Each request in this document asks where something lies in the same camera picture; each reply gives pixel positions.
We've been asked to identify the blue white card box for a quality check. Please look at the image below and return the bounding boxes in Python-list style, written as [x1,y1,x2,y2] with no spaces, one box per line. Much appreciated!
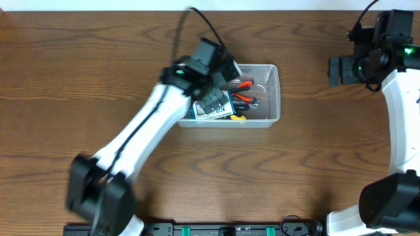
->
[186,98,236,120]

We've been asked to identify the stubby yellow black screwdriver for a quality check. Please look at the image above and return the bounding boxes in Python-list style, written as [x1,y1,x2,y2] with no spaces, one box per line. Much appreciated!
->
[230,114,247,121]

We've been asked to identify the thin black precision screwdriver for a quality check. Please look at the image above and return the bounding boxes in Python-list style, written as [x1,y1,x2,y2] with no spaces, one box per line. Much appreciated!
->
[234,104,249,111]

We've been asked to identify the red handled pliers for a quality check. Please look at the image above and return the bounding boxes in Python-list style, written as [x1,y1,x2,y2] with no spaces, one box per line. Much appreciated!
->
[231,80,256,102]

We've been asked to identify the silver combination wrench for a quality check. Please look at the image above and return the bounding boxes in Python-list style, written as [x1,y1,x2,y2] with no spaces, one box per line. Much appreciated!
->
[245,100,261,107]

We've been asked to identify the small black claw hammer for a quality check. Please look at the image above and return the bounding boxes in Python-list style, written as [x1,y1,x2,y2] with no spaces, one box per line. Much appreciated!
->
[229,87,250,93]

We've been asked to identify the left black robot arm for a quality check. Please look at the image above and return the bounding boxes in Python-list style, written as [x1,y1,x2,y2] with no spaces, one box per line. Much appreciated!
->
[66,38,242,235]

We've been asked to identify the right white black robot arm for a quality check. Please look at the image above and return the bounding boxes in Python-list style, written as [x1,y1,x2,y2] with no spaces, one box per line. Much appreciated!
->
[324,10,419,235]

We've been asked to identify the clear plastic container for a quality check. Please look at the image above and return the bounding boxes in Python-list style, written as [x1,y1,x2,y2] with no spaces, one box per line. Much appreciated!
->
[178,64,280,128]

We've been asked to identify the right black cable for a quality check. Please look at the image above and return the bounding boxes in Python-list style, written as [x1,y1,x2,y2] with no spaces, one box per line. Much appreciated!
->
[350,0,381,33]

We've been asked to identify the black cable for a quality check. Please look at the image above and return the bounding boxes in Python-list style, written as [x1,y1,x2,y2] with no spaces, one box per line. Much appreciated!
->
[91,5,230,230]
[350,0,381,33]

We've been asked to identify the left black cable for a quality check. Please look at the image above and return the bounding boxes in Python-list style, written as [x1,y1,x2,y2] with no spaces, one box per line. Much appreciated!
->
[91,5,230,230]

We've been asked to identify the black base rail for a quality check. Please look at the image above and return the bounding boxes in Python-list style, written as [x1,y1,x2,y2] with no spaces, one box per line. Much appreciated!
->
[62,221,329,236]

